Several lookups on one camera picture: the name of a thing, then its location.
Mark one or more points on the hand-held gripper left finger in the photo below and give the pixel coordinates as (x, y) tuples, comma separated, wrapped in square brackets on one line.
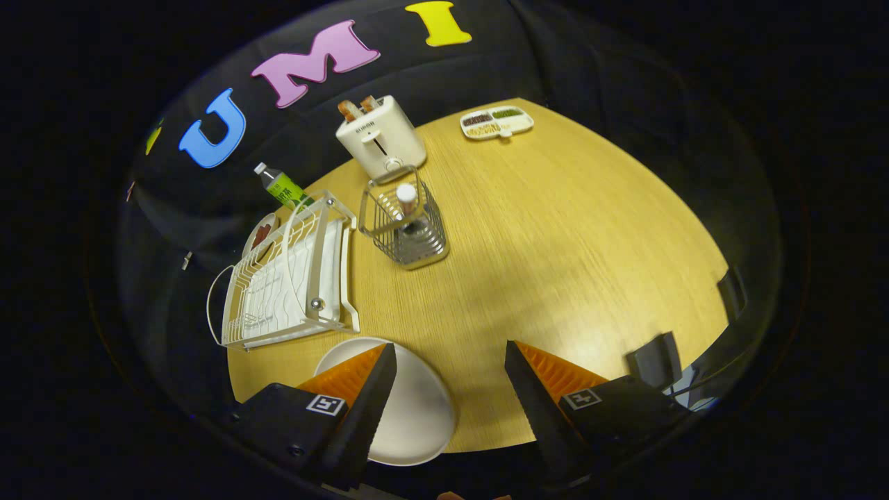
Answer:
[(364, 417)]

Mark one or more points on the white divided snack tray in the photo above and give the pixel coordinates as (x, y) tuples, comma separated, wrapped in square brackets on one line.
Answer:
[(496, 123)]

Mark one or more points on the pink plate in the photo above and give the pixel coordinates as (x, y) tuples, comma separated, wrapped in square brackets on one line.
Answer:
[(251, 239)]

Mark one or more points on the green label drink bottle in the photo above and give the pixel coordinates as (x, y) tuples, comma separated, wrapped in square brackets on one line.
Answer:
[(285, 189)]

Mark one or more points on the white clip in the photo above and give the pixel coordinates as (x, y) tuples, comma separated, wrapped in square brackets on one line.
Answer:
[(186, 261)]

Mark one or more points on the white plate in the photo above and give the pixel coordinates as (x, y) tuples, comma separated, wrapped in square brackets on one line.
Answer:
[(413, 413)]

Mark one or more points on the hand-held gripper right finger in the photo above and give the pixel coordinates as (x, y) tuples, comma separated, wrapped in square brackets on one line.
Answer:
[(535, 410)]

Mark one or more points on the red meat slice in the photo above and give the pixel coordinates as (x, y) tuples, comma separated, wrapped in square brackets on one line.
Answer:
[(262, 235)]

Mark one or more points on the cream toaster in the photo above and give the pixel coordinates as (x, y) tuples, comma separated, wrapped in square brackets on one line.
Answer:
[(389, 139)]

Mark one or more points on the brown toast slice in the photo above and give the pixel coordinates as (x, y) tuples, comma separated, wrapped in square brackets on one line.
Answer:
[(369, 103), (347, 109)]

